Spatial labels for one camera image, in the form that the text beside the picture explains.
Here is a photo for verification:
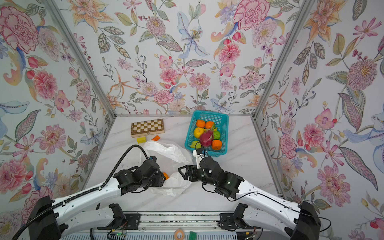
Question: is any black corrugated cable left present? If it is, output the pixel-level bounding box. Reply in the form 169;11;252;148
11;144;150;240

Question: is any white plastic bag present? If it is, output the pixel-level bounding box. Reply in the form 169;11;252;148
143;141;194;197

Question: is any orange fruit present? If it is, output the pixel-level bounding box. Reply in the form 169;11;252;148
163;173;170;180
196;120;206;129
211;140;223;151
205;121;216;130

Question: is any yellow toy brick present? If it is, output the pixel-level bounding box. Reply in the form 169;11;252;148
137;137;147;144

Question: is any tape roll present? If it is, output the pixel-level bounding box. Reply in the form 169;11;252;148
174;229;185;240

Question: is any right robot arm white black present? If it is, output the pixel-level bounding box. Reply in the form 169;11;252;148
178;157;322;240

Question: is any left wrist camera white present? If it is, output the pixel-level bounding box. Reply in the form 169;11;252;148
149;156;157;162

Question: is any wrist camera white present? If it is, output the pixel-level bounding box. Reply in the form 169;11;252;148
193;148;205;169
149;156;157;162

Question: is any wooden chessboard box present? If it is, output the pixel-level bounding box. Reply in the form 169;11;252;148
131;119;165;138

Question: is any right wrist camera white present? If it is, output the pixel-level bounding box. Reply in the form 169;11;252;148
193;148;205;169

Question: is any yellow green pear fruit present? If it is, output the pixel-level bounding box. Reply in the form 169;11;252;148
190;141;202;150

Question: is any yellow apple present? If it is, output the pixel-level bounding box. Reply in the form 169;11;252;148
194;127;205;139

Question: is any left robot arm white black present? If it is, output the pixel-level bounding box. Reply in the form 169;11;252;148
28;160;166;240

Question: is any green circuit board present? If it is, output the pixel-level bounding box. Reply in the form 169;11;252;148
188;232;197;240

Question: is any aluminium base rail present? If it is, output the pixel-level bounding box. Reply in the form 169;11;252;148
56;208;289;236

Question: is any dragon fruit pink green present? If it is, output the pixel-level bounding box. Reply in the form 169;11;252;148
200;128;215;148

